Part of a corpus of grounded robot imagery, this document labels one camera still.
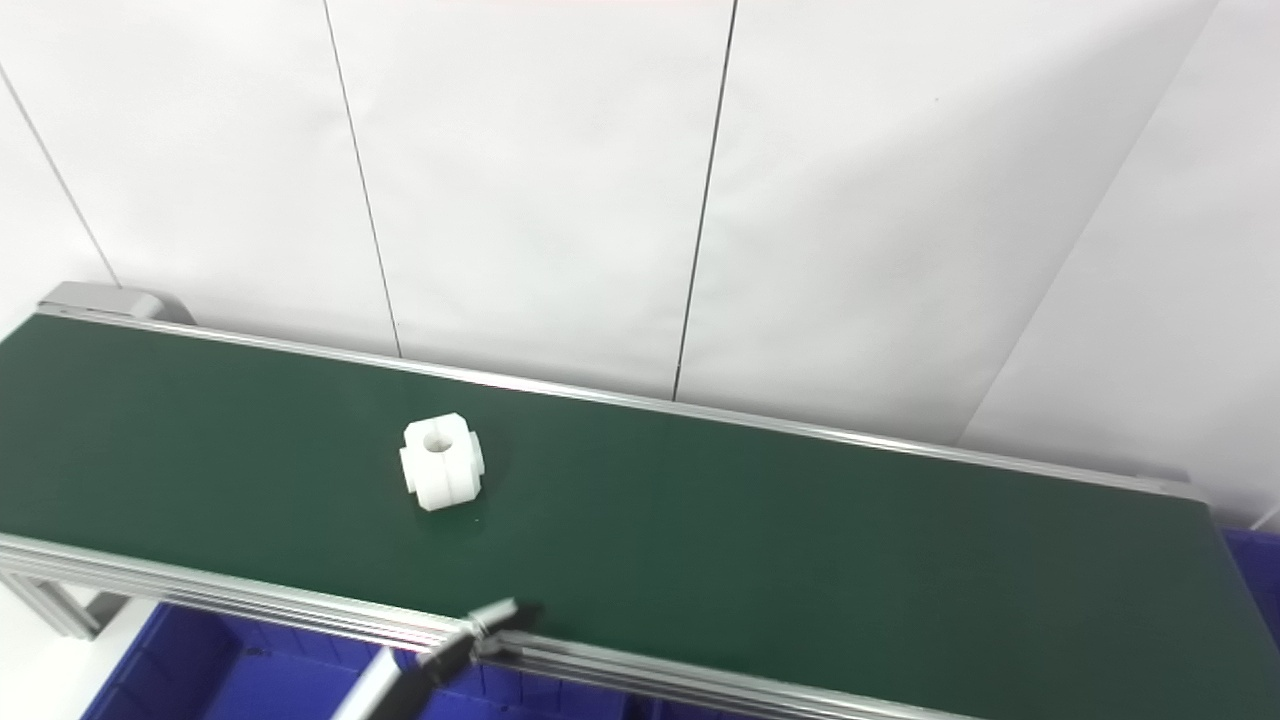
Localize blue plastic bin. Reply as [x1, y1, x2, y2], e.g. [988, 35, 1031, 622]
[1225, 528, 1280, 651]
[80, 600, 641, 720]

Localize grey conveyor end cover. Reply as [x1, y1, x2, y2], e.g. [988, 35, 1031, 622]
[38, 282, 196, 326]

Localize green conveyor belt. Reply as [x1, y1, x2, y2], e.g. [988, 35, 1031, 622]
[0, 313, 1280, 720]
[0, 303, 1211, 720]

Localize white notched plastic part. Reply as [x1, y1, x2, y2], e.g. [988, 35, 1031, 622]
[400, 412, 486, 512]

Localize aluminium conveyor leg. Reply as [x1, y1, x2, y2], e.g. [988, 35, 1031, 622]
[0, 570, 131, 641]

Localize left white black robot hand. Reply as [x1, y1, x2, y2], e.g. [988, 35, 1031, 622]
[333, 598, 542, 720]

